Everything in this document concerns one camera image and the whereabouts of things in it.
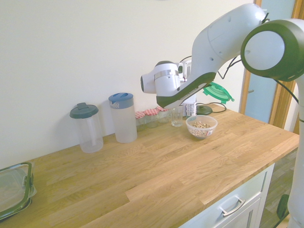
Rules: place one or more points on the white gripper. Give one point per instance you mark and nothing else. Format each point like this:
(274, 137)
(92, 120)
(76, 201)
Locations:
(186, 69)

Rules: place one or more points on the green round container lid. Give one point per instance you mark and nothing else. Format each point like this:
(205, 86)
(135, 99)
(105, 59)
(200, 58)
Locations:
(217, 93)

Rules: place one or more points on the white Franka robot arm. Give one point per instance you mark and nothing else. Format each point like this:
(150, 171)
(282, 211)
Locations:
(213, 42)

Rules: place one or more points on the glass jar red checkered lid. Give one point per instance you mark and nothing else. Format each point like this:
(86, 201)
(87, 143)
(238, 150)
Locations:
(140, 120)
(151, 117)
(162, 116)

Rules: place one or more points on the clear food bowl with nuts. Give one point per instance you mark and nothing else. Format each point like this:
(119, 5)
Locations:
(201, 128)

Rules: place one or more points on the clear pitcher with blue lid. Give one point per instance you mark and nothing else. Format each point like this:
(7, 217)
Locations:
(124, 121)

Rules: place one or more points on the clear shaker with dark lid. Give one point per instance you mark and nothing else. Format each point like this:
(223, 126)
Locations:
(89, 128)

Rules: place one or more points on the rectangular container green-rimmed lid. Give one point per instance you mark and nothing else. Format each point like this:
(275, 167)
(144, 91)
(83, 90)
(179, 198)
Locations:
(14, 187)

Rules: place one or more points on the dark green round base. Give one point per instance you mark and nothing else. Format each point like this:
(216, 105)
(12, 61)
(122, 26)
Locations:
(204, 110)

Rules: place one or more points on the clear drinking glass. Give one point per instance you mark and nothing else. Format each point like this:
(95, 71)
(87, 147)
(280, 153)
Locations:
(177, 117)

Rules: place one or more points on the frosted glass door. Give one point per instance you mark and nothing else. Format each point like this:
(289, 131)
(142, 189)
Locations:
(261, 99)

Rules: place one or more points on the dark green object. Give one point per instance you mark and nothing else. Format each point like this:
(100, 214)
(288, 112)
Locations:
(282, 206)

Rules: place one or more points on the wooden door frame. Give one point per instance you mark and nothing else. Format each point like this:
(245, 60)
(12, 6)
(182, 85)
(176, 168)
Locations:
(281, 107)

